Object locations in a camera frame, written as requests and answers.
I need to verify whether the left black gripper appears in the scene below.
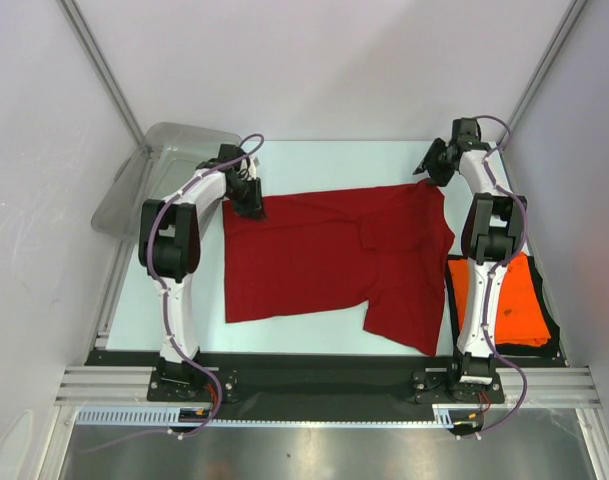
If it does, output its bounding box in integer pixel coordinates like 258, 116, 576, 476
225, 176, 267, 221

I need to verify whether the clear plastic bin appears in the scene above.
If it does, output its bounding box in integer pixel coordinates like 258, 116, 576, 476
91, 122, 241, 242

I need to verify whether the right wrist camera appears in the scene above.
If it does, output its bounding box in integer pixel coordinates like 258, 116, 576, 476
450, 117, 482, 149

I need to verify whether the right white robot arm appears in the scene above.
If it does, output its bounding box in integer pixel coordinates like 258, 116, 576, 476
415, 138, 527, 401

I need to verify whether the red t shirt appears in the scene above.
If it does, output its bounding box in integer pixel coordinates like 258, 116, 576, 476
222, 181, 455, 356

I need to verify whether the aluminium frame rail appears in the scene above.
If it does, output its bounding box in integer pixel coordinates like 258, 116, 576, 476
55, 366, 601, 409

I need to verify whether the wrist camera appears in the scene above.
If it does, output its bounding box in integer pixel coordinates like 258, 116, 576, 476
450, 117, 482, 149
216, 144, 255, 172

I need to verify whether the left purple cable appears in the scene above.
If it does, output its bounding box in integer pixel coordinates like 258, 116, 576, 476
78, 132, 265, 451

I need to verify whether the purple cable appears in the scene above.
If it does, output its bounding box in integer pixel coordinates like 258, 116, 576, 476
453, 113, 530, 441
78, 132, 265, 451

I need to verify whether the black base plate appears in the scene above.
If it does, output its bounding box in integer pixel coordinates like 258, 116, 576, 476
83, 349, 570, 424

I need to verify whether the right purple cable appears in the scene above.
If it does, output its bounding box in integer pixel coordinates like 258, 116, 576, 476
453, 113, 530, 441

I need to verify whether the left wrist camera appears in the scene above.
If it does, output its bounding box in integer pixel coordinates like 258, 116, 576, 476
216, 144, 255, 172

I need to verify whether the white cable duct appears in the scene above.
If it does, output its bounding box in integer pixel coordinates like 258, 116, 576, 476
76, 405, 473, 429

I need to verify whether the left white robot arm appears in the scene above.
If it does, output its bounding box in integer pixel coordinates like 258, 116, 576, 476
138, 143, 266, 402

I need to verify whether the orange folded t shirt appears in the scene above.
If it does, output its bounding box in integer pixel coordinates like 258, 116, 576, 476
447, 253, 554, 349

